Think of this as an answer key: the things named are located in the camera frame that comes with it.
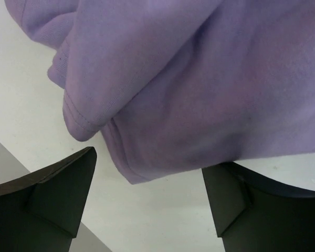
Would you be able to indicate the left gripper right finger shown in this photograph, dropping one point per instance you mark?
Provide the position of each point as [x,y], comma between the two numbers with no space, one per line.
[254,213]

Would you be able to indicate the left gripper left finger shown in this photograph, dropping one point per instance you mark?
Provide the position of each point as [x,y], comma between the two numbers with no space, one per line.
[42,211]

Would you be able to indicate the lavender t shirt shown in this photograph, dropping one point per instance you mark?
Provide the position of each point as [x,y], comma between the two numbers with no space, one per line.
[175,86]

